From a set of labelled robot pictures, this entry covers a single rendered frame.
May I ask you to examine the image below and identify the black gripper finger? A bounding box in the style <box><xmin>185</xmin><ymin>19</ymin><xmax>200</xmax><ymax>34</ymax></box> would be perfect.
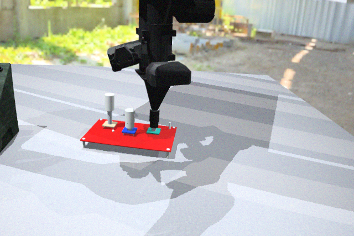
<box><xmin>135</xmin><ymin>69</ymin><xmax>150</xmax><ymax>102</ymax></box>
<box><xmin>139</xmin><ymin>75</ymin><xmax>170</xmax><ymax>111</ymax></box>

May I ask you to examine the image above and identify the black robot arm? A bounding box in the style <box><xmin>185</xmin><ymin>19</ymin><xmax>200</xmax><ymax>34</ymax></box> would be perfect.
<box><xmin>107</xmin><ymin>0</ymin><xmax>216</xmax><ymax>72</ymax></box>

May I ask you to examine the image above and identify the red circuit board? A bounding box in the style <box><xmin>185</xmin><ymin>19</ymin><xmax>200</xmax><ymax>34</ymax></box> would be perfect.
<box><xmin>80</xmin><ymin>93</ymin><xmax>177</xmax><ymax>159</ymax></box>

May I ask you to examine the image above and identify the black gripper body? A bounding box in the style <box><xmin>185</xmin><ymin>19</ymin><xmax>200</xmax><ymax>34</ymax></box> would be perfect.
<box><xmin>136</xmin><ymin>23</ymin><xmax>191</xmax><ymax>87</ymax></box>

